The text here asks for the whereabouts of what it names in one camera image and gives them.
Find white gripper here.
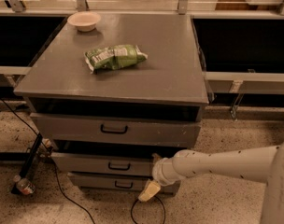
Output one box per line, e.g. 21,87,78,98
138,153,176,202

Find grey drawer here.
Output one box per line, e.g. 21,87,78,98
31,113,200,147
66,172,181,195
50,140,187,177

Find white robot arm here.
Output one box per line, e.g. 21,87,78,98
138,142,284,224

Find grey bottom drawer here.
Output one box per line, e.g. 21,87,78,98
66,172,181,195

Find grey drawer cabinet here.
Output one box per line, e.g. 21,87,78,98
13,12,209,198

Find grey top drawer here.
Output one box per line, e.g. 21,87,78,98
31,113,200,147

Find black metal leg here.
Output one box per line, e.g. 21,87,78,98
11,134,42,195

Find green chip bag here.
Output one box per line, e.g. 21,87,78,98
84,45,148,73

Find plastic bottle on floor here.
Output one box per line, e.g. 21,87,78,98
13,175,36,195

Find beige bowl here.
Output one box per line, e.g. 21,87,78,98
67,11,101,32

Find black floor cable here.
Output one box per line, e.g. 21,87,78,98
0,96,166,224

